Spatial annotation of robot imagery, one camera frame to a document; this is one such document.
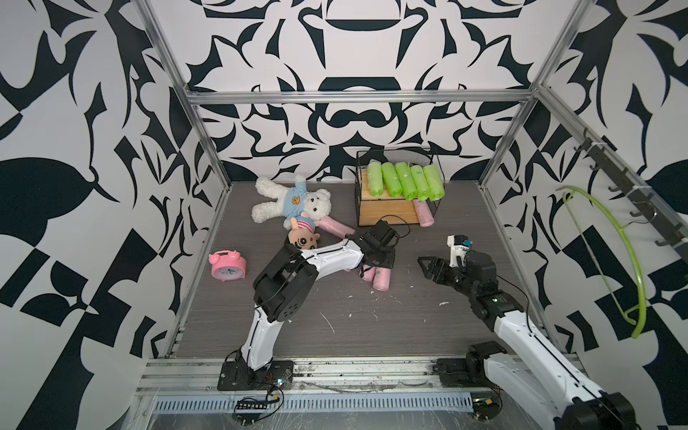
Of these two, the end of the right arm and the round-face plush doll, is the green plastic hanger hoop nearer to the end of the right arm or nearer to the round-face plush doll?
the end of the right arm

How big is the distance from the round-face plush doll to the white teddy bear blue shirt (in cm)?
2

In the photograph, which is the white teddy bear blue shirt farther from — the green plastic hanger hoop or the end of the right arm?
the green plastic hanger hoop

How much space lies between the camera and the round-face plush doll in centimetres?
92
